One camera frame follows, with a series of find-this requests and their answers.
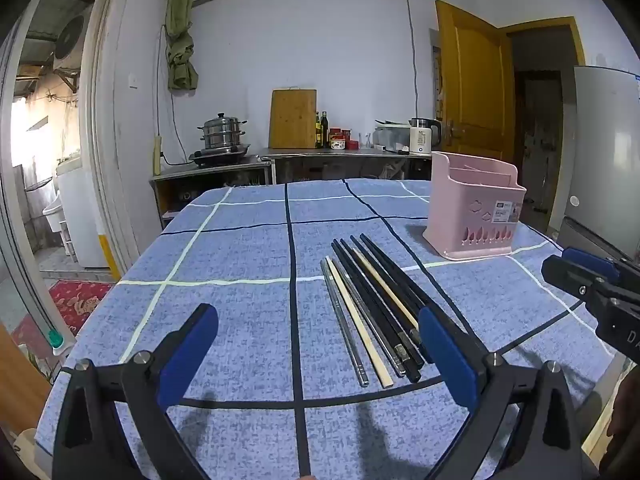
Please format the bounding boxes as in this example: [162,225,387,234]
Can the blue checked tablecloth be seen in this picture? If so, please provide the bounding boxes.
[37,178,618,480]

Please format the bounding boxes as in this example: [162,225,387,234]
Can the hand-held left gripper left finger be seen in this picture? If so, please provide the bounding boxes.
[52,304,219,480]

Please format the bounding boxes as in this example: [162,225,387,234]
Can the steel counter table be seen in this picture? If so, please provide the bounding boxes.
[257,146,433,184]

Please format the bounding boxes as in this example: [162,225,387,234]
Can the wooden stove cabinet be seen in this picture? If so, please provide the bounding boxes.
[150,156,273,231]

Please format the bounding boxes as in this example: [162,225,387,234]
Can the outdoor air conditioner unit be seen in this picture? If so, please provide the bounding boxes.
[52,12,91,73]

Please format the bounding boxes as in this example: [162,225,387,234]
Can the black air conditioner cable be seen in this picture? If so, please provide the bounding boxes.
[405,0,420,122]

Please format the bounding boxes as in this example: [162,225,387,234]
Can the grey storage container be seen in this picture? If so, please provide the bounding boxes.
[374,120,413,151]

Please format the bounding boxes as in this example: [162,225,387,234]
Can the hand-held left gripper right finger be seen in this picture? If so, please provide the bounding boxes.
[417,306,583,480]

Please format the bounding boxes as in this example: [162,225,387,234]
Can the wooden cutting board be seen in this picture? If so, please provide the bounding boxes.
[268,89,318,150]

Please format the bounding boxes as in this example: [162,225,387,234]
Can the steel steamer pot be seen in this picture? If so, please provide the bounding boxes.
[197,114,248,151]

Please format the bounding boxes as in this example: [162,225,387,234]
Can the brown wooden furniture panel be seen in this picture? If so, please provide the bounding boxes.
[0,320,52,436]

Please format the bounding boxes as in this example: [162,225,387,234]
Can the silver refrigerator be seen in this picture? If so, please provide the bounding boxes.
[547,65,640,261]

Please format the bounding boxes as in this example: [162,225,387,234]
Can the red patterned rug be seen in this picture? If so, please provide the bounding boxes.
[12,280,116,361]

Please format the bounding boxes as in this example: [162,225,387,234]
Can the pink plastic utensil holder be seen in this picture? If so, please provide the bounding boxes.
[422,151,527,262]

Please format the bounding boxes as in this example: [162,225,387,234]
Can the black wall cable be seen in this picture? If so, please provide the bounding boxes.
[161,24,201,167]

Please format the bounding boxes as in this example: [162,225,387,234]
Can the silver metal chopstick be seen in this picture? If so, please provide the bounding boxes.
[340,272,407,378]
[320,259,371,387]

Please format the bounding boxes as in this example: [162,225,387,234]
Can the yellow wooden door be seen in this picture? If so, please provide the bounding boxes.
[435,0,516,163]

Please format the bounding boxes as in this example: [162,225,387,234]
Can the light bamboo chopstick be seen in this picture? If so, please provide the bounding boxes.
[350,247,435,365]
[325,256,395,389]

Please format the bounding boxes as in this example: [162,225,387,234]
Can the green hanging cloth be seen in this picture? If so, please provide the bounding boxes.
[165,0,199,92]

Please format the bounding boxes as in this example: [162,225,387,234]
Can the white electric kettle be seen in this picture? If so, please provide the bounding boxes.
[409,117,443,156]

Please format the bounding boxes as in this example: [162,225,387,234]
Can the white washing machine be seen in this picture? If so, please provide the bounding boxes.
[56,157,112,269]

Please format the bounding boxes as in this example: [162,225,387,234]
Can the black gas stove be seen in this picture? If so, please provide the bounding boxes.
[189,144,252,168]

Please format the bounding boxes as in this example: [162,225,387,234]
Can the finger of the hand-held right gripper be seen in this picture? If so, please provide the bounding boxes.
[562,247,621,281]
[542,255,601,306]

